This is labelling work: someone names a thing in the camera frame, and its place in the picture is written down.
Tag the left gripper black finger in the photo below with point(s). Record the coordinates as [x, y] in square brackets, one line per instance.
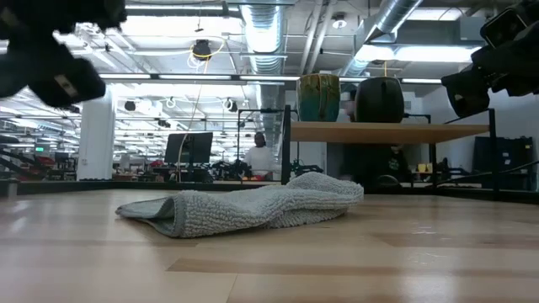
[50, 80]

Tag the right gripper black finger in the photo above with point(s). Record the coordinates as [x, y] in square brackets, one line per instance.
[465, 92]

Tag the black round vase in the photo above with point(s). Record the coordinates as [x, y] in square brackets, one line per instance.
[379, 101]

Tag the green blue glazed ceramic mug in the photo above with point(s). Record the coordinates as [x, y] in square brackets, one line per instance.
[318, 99]

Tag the white building column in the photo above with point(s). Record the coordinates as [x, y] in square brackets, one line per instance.
[96, 139]

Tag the tall black cabinet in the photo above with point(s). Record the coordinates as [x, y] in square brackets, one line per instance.
[503, 162]

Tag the small yellow cup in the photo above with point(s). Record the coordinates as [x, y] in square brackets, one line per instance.
[421, 168]

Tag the person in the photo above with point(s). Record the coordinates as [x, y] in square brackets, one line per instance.
[387, 164]
[259, 160]

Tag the black computer monitor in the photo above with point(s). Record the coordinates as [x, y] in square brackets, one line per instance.
[189, 147]

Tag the grey terry towel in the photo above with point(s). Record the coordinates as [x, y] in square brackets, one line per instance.
[252, 206]

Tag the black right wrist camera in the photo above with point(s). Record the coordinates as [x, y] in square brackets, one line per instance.
[505, 25]

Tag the wooden shelf black metal frame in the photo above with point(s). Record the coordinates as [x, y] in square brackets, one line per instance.
[379, 132]

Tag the silver ceiling air duct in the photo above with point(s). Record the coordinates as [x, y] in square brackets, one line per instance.
[263, 38]
[391, 17]

